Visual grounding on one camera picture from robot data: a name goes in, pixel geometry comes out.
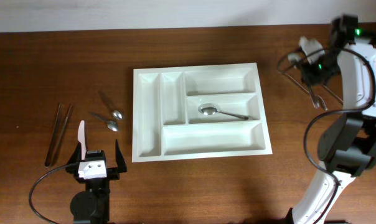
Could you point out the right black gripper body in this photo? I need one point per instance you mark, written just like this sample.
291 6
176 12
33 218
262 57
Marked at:
319 72

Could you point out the white cutlery tray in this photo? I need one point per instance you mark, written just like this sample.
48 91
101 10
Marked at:
167 125

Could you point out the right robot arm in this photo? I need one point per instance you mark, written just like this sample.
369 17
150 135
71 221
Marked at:
348 146

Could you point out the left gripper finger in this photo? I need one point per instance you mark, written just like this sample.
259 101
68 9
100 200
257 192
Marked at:
76 156
120 161

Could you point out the small teaspoon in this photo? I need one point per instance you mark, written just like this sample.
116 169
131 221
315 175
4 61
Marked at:
110 106
112 125

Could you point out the white plastic knife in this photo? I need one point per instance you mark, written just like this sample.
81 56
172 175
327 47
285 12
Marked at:
81 139

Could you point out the small teaspoon lower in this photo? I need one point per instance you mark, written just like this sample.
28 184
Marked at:
112 125

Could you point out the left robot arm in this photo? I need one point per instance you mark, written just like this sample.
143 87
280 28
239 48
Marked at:
93 204

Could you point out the large metal spoon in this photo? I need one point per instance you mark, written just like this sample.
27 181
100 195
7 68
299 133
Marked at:
313 96
210 109

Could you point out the metal fork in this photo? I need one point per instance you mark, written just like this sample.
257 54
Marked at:
304 89
332 94

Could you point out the small teaspoon upper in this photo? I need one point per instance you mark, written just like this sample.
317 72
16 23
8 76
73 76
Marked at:
110 106

